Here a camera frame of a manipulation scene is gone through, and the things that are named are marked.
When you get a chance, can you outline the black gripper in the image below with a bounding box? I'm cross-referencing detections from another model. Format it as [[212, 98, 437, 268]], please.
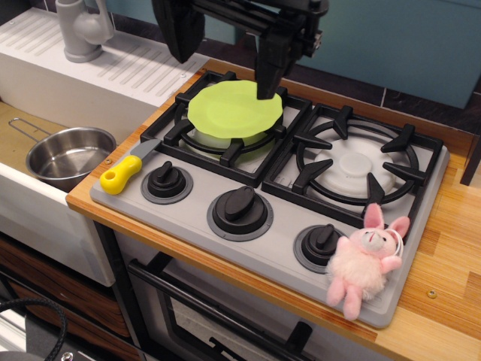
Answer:
[[192, 1, 329, 100]]

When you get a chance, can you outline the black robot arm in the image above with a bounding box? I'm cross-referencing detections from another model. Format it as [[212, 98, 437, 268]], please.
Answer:
[[152, 1, 329, 100]]

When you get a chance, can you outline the green plastic plate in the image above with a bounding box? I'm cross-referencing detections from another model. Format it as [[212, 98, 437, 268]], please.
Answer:
[[187, 80, 283, 138]]

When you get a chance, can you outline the white left burner disc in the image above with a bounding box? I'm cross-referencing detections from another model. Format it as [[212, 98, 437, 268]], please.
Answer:
[[180, 129, 277, 157]]

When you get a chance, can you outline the white burner disc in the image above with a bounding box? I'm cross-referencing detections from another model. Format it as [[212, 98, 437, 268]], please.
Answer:
[[180, 129, 277, 157], [314, 138, 396, 199]]

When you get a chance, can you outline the black left burner grate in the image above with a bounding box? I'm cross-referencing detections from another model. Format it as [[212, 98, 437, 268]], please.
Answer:
[[141, 71, 312, 187]]

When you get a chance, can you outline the black burner grate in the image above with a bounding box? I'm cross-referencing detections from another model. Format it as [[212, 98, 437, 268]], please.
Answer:
[[262, 105, 449, 227], [141, 71, 312, 187]]

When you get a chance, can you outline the black right burner grate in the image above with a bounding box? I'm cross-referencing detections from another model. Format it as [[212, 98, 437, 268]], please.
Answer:
[[262, 105, 449, 227]]

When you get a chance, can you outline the grey toy stove top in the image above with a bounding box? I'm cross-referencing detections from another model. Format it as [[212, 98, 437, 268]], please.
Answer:
[[90, 71, 449, 328]]

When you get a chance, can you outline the white right burner disc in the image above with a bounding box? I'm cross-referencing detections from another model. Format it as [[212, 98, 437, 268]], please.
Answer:
[[314, 138, 396, 199]]

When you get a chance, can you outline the white toy sink unit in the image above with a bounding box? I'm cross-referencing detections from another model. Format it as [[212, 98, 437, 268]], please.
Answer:
[[1, 8, 207, 287]]

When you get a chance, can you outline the black middle stove knob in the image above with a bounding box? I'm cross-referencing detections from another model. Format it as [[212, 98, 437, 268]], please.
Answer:
[[207, 186, 274, 242]]

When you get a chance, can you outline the black stove knob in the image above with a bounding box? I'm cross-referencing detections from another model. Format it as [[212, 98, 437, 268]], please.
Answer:
[[141, 161, 193, 205], [293, 224, 344, 274], [207, 186, 274, 242]]

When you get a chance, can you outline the black left stove knob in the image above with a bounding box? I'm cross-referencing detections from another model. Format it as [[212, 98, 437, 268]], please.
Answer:
[[141, 161, 193, 205]]

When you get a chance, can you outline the grey toy faucet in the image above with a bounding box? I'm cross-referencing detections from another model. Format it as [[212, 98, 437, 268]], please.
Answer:
[[56, 0, 114, 63]]

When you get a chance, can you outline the black right stove knob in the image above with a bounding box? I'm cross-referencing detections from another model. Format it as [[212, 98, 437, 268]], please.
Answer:
[[293, 224, 344, 274]]

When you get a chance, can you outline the pink stuffed rabbit toy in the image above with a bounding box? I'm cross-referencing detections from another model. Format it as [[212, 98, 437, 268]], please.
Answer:
[[326, 204, 410, 320]]

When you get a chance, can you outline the stainless steel pot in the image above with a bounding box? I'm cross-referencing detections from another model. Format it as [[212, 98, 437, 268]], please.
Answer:
[[8, 117, 116, 193]]

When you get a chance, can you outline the toy oven door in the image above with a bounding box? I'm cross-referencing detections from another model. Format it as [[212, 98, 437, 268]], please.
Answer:
[[115, 232, 384, 360]]

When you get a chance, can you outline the wooden drawer front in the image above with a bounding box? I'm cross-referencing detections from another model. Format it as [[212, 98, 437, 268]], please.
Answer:
[[1, 233, 141, 360]]

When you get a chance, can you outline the yellow handled toy knife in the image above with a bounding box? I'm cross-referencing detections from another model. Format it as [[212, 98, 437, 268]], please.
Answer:
[[99, 139, 161, 195]]

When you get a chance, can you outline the black oven door handle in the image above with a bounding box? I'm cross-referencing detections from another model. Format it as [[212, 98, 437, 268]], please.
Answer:
[[127, 253, 312, 360]]

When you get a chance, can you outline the black braided cable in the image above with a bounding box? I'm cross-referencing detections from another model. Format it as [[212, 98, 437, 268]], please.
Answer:
[[0, 299, 68, 361]]

